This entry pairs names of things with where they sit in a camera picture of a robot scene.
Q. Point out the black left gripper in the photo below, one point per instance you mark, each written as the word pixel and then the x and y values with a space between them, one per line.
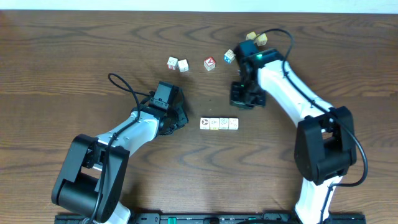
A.
pixel 179 115

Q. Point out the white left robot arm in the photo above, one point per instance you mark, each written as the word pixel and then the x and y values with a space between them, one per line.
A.
pixel 92 175

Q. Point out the wooden block blue T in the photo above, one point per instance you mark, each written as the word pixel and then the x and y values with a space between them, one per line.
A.
pixel 183 65

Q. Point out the wooden block letter Y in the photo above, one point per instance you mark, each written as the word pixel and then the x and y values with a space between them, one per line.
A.
pixel 223 123

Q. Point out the wooden block red 3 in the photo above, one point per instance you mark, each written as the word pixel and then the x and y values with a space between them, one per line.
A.
pixel 172 63

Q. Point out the yellow wooden block right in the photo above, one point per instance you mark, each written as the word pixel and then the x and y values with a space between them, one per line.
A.
pixel 261 39

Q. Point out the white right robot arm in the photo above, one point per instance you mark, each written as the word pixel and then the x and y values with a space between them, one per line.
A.
pixel 325 146

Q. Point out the wooden block red A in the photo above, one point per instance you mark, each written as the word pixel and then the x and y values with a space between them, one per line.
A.
pixel 209 63

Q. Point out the wooden block green edge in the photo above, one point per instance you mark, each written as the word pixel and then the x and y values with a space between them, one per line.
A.
pixel 214 124

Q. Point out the yellow wooden block left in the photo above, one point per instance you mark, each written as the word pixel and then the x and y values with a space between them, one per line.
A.
pixel 251 36

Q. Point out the wooden block green picture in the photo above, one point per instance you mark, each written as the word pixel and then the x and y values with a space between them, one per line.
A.
pixel 233 124

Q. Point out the wooden block blue X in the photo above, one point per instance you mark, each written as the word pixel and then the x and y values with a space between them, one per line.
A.
pixel 229 56

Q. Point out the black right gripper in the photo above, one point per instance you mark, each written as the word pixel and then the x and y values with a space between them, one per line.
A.
pixel 237 100

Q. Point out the yellow wooden block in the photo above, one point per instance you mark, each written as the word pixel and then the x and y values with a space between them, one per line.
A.
pixel 251 36
pixel 261 39

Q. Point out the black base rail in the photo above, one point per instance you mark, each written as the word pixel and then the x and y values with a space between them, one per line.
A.
pixel 268 217

